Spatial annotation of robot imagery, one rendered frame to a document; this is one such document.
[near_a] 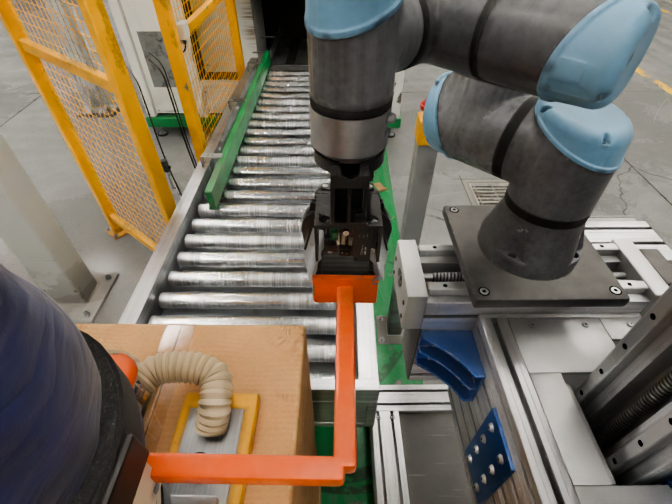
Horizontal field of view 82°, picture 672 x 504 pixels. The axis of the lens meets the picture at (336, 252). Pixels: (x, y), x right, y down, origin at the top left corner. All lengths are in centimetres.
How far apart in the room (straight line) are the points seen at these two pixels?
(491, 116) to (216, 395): 50
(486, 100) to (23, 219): 169
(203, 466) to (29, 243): 166
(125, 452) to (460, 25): 40
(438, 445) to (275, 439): 87
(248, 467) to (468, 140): 48
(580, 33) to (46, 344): 38
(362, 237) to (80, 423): 28
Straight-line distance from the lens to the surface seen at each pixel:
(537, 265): 63
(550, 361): 69
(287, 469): 41
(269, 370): 61
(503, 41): 36
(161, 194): 161
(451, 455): 138
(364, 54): 33
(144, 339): 70
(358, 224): 40
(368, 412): 107
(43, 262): 206
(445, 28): 39
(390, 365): 171
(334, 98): 35
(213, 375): 53
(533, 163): 57
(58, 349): 27
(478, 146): 59
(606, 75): 35
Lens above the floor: 147
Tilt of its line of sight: 44 degrees down
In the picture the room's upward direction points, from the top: straight up
